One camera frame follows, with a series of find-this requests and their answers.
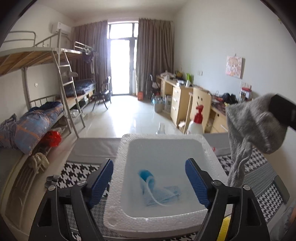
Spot blue face mask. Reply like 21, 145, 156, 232
138, 169, 181, 207

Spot grey sock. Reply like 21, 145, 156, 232
225, 93, 288, 188

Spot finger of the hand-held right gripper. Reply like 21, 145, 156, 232
269, 93, 296, 131

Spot white foam box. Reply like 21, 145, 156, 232
103, 133, 233, 239

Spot blue rolled bedding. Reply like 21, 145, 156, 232
14, 102, 64, 154

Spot houndstooth tablecloth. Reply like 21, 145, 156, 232
54, 134, 292, 241

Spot black folding chair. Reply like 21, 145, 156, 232
92, 76, 112, 110

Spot white air conditioner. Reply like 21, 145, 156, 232
51, 22, 71, 35

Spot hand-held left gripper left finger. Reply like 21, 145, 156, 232
28, 158, 114, 241

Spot pink wall picture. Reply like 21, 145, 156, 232
226, 56, 243, 79

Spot brown curtain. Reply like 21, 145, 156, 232
135, 19, 174, 94
73, 20, 109, 94

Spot dark hanging clothes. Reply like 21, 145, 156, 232
82, 50, 95, 64

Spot red plastic bag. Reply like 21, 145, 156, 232
44, 130, 62, 147

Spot large metal bunk bed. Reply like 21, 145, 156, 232
0, 31, 86, 223

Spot small metal bunk bed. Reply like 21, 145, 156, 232
60, 41, 97, 109

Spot white bottle with red pump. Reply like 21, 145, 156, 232
187, 105, 205, 135

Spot blue mattress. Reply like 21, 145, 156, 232
63, 78, 96, 96

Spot glass balcony door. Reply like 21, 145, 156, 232
107, 22, 139, 95

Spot beige cloth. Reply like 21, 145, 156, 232
29, 153, 49, 173

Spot purple cloth bundle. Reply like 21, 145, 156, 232
0, 113, 18, 149

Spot yellow object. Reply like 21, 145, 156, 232
218, 218, 232, 241

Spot wooden desk with patterned top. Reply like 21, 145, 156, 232
209, 100, 229, 134

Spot wooden desk with drawers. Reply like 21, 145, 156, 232
156, 75, 195, 127

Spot black trolley bag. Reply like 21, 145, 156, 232
146, 75, 160, 95

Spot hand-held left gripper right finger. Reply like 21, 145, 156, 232
184, 158, 271, 241

